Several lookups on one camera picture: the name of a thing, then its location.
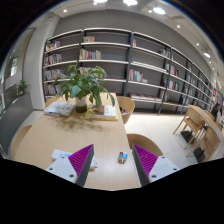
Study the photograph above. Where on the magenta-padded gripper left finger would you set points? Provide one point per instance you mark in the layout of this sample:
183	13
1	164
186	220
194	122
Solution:
63	166

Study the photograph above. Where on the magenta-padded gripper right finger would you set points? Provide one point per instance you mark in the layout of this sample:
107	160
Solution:
160	166

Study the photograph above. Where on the white charger block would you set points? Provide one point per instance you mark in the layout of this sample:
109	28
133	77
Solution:
122	157

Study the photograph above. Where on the round-backed wooden chair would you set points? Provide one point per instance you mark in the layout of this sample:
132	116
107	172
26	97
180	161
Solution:
51	101
143	141
128	105

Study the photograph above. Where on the white book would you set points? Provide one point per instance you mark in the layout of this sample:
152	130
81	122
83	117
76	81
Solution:
59	108

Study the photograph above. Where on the yellow book stack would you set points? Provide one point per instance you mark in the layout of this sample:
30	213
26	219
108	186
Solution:
101	112

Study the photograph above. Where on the wooden side table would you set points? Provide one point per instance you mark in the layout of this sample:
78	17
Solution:
206	116

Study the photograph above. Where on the person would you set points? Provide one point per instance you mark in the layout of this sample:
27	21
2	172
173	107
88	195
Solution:
216	111

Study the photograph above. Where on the green potted plant white pot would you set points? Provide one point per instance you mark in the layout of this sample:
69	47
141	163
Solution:
81	86

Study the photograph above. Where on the small green potted plant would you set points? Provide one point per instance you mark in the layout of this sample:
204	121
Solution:
22	87

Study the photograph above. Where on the grey shelf unit with books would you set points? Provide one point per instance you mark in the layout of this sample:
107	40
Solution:
106	38

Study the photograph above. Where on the round ceiling lights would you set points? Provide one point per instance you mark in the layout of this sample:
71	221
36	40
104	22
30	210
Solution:
159	10

